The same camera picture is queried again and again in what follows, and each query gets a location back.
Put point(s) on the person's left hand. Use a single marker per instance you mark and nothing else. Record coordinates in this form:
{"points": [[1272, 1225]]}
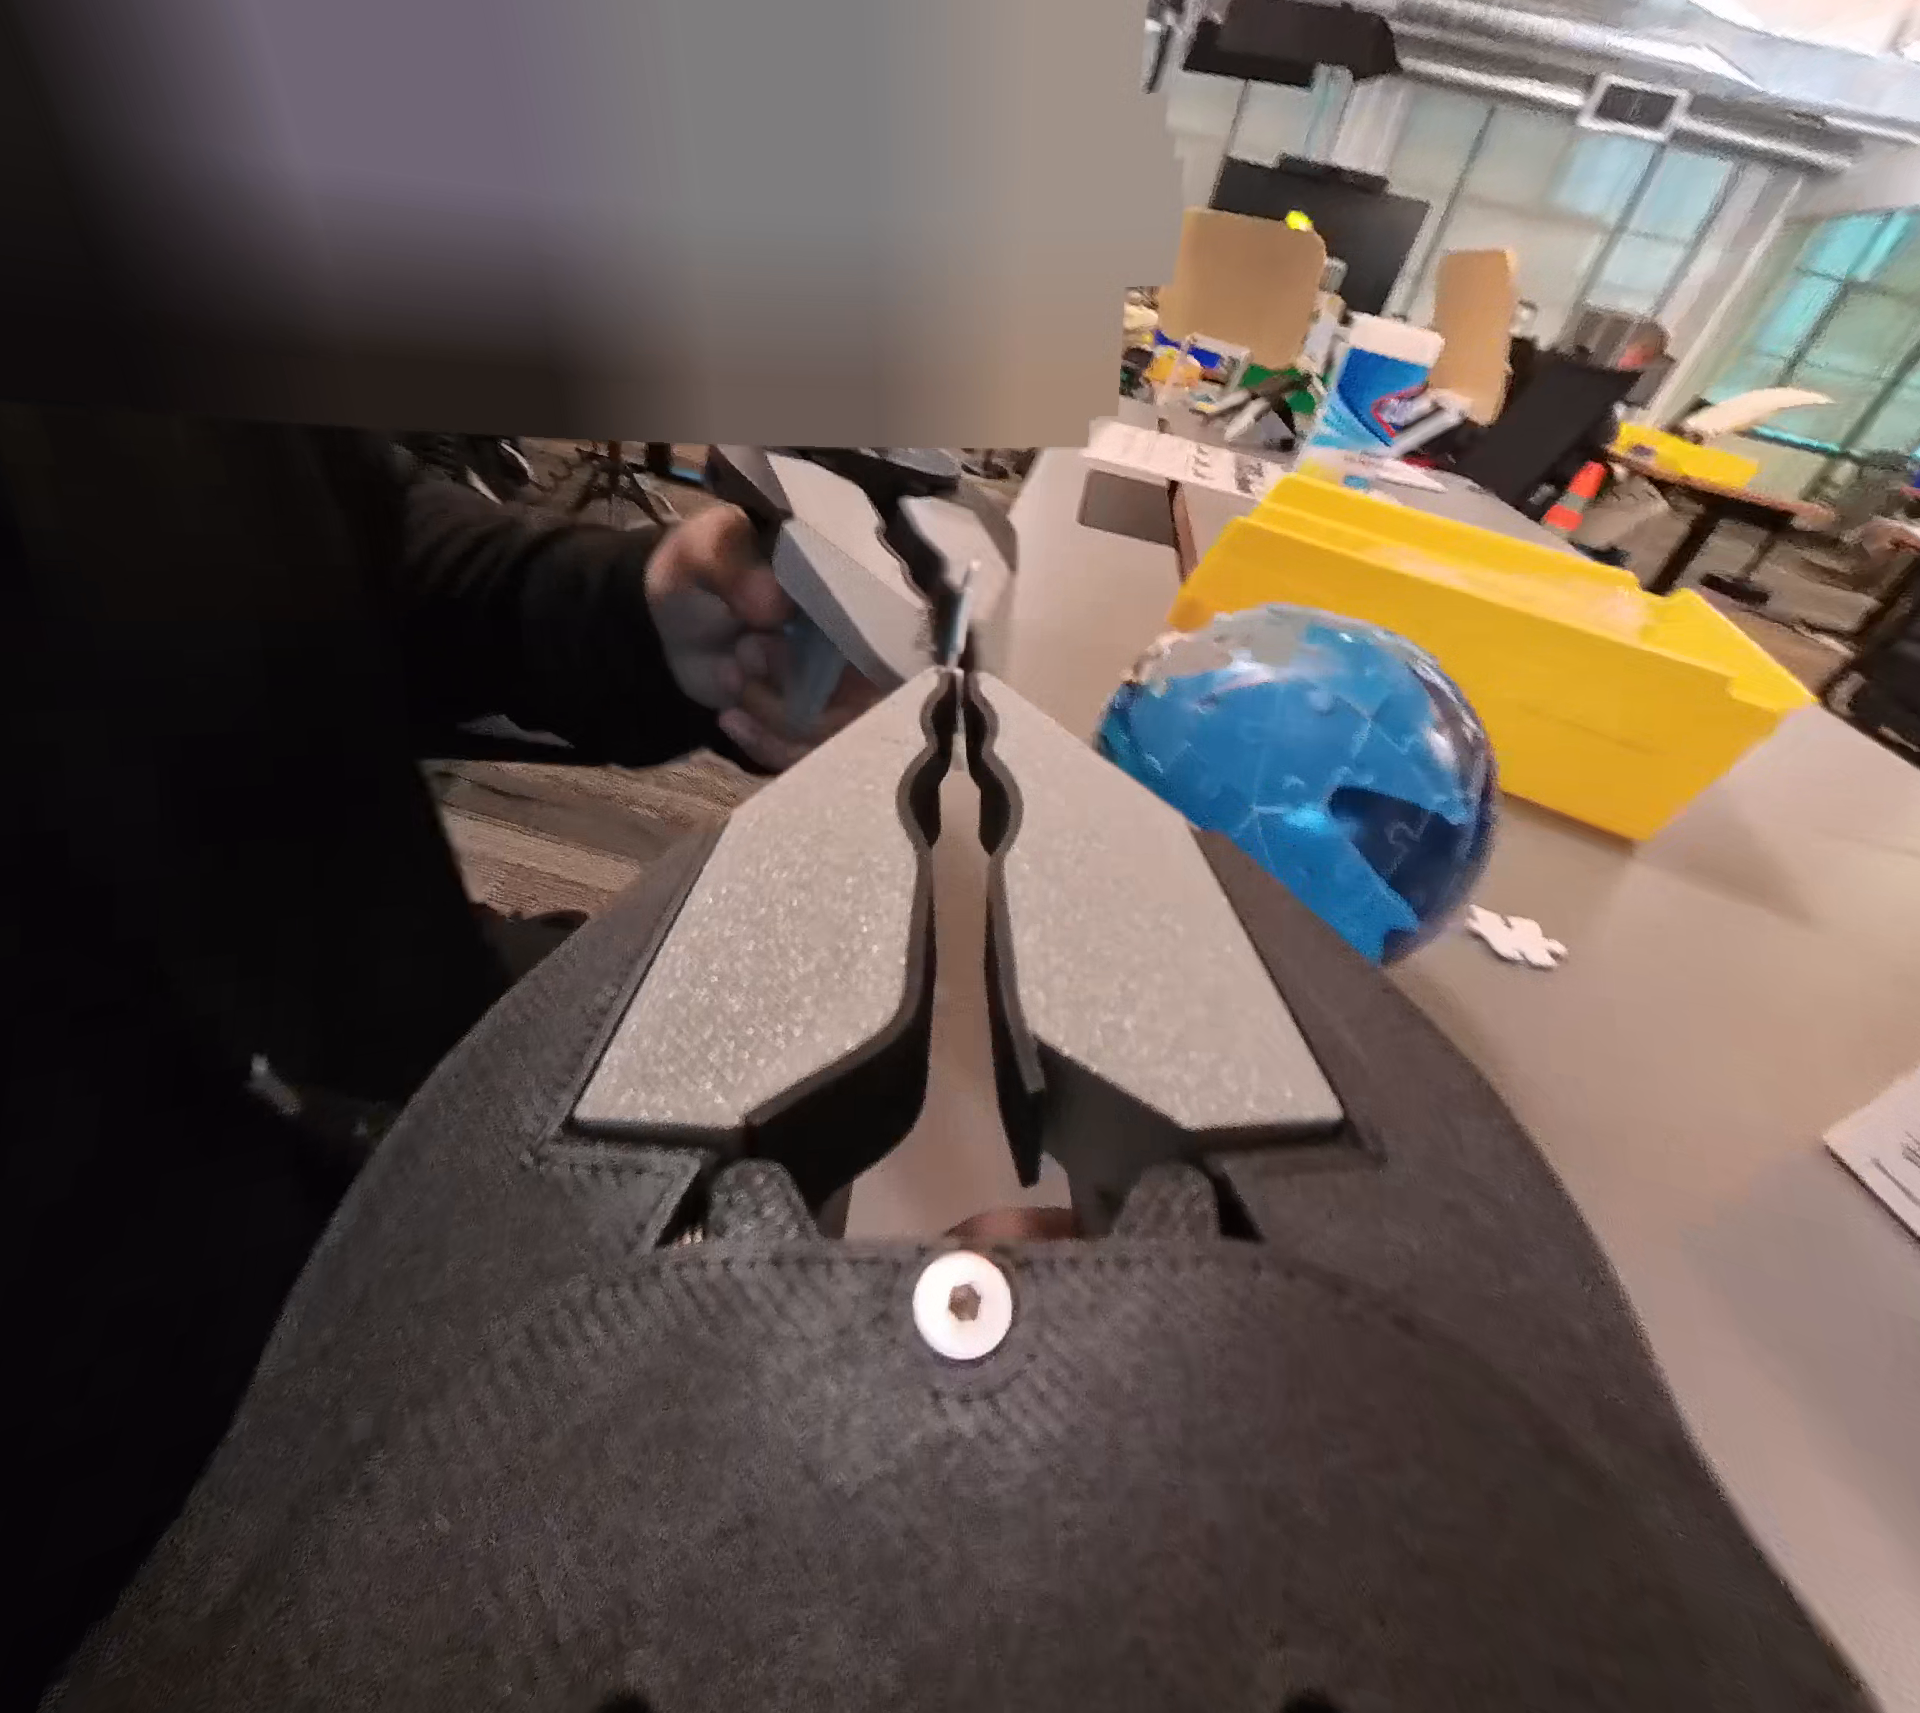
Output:
{"points": [[705, 635]]}

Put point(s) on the white printed paper sheet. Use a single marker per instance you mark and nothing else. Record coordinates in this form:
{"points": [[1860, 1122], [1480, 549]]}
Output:
{"points": [[1883, 1159]]}

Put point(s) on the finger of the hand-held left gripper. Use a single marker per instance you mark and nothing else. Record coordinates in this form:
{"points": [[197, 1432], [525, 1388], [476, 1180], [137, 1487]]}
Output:
{"points": [[848, 574], [968, 544]]}

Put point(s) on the wooden top table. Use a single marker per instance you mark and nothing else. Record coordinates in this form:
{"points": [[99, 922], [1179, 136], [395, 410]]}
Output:
{"points": [[1711, 470]]}

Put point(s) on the yellow plastic bin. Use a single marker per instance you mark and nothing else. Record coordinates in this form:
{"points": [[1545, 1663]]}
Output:
{"points": [[1575, 665]]}

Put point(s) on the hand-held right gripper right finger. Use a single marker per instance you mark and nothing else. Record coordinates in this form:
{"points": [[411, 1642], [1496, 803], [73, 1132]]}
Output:
{"points": [[1141, 977]]}

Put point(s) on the white puzzle piece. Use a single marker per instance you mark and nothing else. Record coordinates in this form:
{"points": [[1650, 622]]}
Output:
{"points": [[1517, 937]]}

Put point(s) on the narrow cardboard panel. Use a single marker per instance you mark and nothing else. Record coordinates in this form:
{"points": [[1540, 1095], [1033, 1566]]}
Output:
{"points": [[1479, 335]]}

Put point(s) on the black monitor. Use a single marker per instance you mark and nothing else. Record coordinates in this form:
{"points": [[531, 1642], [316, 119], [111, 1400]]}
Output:
{"points": [[1373, 228]]}

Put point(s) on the blue white wipes container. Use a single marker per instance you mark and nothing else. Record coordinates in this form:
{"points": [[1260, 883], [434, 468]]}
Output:
{"points": [[1381, 380]]}

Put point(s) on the orange traffic cone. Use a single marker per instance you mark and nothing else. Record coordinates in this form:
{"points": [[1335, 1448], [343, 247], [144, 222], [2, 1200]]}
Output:
{"points": [[1575, 501]]}

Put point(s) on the blue puzzle piece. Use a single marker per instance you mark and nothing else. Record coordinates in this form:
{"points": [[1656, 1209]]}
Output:
{"points": [[963, 635]]}

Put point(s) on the person's left forearm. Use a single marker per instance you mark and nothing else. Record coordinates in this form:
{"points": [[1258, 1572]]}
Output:
{"points": [[554, 604]]}

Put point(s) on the blue puzzle ball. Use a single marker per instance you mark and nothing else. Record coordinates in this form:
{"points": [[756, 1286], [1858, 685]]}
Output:
{"points": [[1290, 722]]}

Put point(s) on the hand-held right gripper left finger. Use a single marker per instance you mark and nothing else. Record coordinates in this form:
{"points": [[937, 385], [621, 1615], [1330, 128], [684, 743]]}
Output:
{"points": [[764, 962]]}

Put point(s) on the large cardboard panel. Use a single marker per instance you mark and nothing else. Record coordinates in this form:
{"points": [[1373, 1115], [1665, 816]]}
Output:
{"points": [[1237, 290]]}

